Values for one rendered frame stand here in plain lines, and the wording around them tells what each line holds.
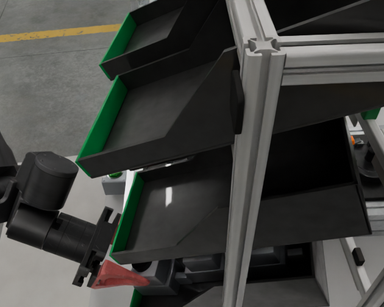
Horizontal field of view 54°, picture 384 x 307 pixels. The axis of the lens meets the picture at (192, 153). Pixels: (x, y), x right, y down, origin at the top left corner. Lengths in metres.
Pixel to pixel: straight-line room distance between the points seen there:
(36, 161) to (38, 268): 0.61
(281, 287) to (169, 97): 0.25
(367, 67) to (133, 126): 0.22
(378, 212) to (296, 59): 0.89
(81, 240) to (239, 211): 0.30
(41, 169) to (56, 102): 2.56
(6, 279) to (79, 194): 0.30
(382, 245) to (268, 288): 0.70
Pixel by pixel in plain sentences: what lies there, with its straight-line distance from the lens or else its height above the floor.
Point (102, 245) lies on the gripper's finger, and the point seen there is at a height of 1.31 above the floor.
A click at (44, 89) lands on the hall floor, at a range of 3.24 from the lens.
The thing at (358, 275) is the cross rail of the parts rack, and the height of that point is 1.31.
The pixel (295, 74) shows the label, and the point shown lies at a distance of 0.21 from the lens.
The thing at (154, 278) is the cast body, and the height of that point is 1.27.
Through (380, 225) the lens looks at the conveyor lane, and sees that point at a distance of 1.12.
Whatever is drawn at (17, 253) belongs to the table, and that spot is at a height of 0.86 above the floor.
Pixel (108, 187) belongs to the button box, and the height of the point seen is 0.94.
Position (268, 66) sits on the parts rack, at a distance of 0.21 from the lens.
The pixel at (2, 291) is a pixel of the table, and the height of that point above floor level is 0.86.
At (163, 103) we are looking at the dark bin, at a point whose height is 1.53.
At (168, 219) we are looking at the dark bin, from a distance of 0.47.
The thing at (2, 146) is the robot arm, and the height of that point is 1.38.
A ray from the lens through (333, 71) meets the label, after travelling 0.22.
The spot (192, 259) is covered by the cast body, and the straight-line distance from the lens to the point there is 0.53.
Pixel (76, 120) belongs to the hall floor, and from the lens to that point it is 2.84.
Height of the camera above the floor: 1.76
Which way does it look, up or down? 46 degrees down
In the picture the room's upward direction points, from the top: 2 degrees counter-clockwise
